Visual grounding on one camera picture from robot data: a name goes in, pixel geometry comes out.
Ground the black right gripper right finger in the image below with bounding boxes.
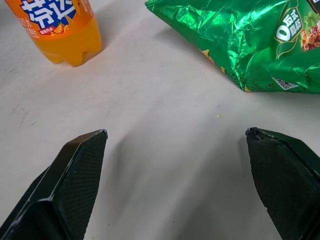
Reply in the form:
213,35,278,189
245,127,320,240

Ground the green foil snack bag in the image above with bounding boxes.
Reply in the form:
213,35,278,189
144,0,320,95

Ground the orange soda plastic bottle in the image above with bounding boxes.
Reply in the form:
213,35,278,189
5,0,103,67

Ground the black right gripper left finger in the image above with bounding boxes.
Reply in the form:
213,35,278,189
0,128,109,240

